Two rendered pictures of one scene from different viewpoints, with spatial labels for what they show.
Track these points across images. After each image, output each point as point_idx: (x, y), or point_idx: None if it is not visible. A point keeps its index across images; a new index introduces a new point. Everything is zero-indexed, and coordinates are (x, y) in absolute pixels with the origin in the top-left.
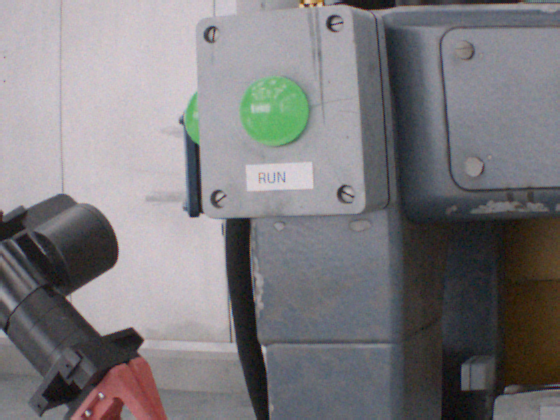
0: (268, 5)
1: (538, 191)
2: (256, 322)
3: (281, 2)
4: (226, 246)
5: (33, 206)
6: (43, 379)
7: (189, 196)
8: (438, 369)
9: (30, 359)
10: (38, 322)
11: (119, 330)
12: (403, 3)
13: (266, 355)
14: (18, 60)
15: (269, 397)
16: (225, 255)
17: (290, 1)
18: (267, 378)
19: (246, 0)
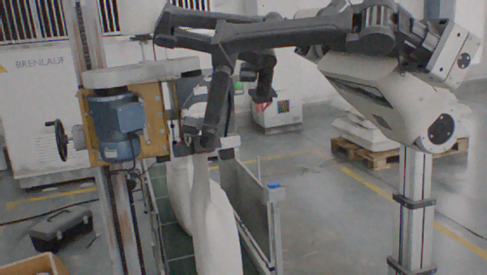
0: (145, 75)
1: None
2: (234, 108)
3: (153, 74)
4: (231, 101)
5: (194, 117)
6: (220, 140)
7: (146, 122)
8: None
9: (215, 141)
10: None
11: (198, 135)
12: (199, 72)
13: (234, 111)
14: None
15: (234, 117)
16: (147, 133)
17: (157, 74)
18: (233, 115)
19: (130, 74)
